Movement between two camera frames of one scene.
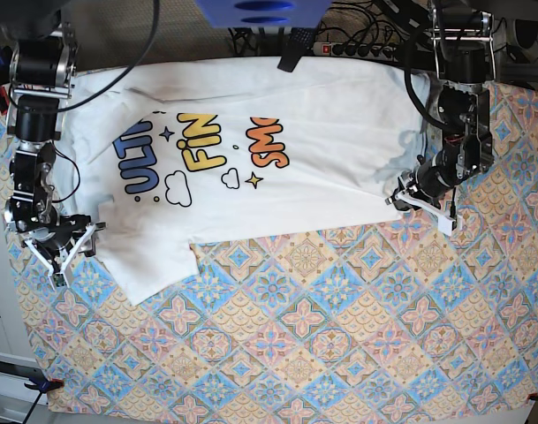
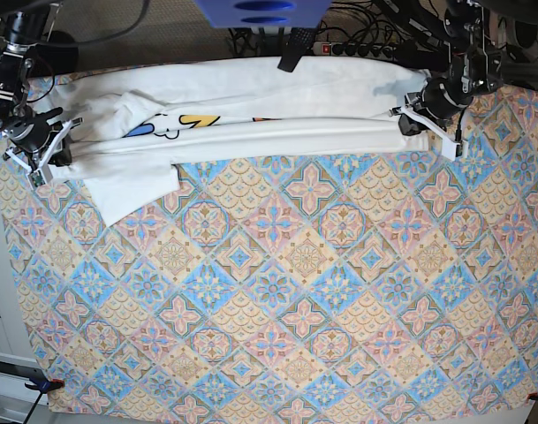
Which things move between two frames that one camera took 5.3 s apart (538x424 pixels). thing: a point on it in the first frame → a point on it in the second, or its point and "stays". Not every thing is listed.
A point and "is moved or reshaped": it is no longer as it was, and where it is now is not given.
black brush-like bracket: (293, 46) stays
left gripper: (67, 229) → (33, 133)
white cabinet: (9, 364) stays
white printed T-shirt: (168, 154) is moved or reshaped
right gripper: (428, 180) → (443, 103)
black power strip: (354, 49) stays
